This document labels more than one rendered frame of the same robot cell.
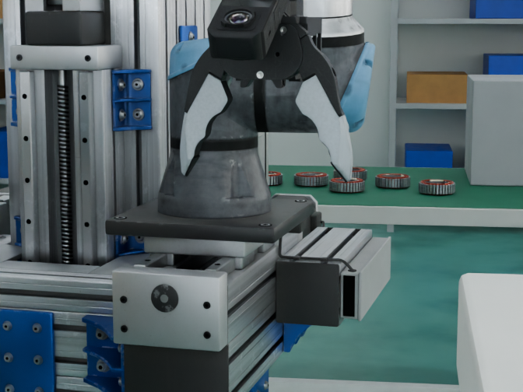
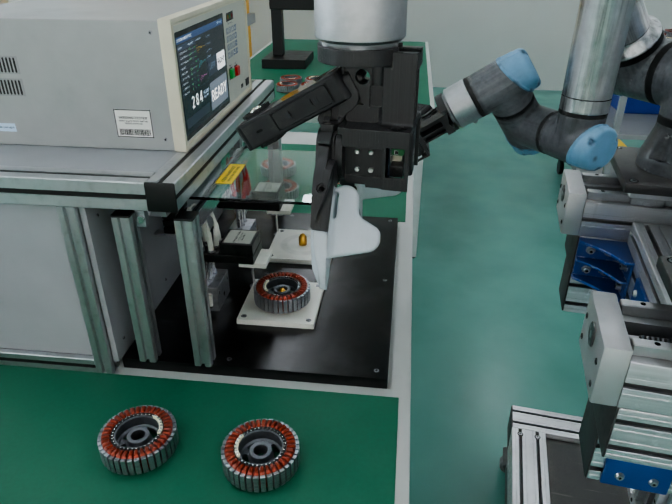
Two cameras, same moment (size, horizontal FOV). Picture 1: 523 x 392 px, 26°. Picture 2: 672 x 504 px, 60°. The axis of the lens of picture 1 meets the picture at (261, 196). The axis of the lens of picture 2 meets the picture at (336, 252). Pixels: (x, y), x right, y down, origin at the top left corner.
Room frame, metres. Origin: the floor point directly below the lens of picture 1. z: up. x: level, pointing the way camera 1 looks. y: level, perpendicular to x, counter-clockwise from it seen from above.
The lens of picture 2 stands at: (0.95, -0.52, 1.43)
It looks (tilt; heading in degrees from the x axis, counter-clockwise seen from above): 29 degrees down; 89
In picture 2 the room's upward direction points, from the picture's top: straight up
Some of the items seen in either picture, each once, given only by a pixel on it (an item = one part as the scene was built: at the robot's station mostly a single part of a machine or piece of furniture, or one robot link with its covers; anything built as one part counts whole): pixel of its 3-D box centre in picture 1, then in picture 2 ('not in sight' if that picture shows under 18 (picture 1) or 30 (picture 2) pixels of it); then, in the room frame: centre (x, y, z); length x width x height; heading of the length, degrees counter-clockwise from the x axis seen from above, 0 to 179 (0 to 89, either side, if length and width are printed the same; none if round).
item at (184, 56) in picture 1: (219, 84); not in sight; (1.49, 0.06, 1.20); 0.13 x 0.12 x 0.14; 83
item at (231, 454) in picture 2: not in sight; (260, 453); (0.85, 0.09, 0.77); 0.11 x 0.11 x 0.04
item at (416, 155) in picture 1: (427, 164); not in sight; (6.97, -1.03, 0.39); 0.42 x 0.28 x 0.21; 174
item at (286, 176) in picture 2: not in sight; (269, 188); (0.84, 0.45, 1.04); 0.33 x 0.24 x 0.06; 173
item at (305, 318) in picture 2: not in sight; (282, 302); (0.85, 0.47, 0.78); 0.15 x 0.15 x 0.01; 83
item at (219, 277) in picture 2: not in sight; (212, 288); (0.71, 0.49, 0.80); 0.07 x 0.05 x 0.06; 83
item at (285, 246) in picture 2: not in sight; (302, 246); (0.89, 0.71, 0.78); 0.15 x 0.15 x 0.01; 83
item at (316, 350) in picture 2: not in sight; (287, 278); (0.85, 0.60, 0.76); 0.64 x 0.47 x 0.02; 83
